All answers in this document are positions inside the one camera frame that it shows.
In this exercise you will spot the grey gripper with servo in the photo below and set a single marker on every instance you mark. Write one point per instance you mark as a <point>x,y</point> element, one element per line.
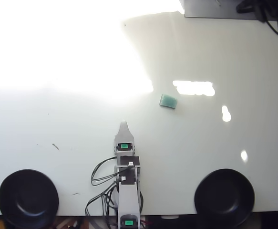
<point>124,150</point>

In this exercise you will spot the blue foam cube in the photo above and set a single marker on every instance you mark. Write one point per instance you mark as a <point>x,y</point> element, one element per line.
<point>168,101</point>

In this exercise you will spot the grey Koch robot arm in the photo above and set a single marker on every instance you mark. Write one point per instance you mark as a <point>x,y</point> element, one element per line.
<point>128,198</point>

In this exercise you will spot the black round bowl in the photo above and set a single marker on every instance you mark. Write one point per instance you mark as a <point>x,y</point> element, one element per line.
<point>27,198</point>
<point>224,198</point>

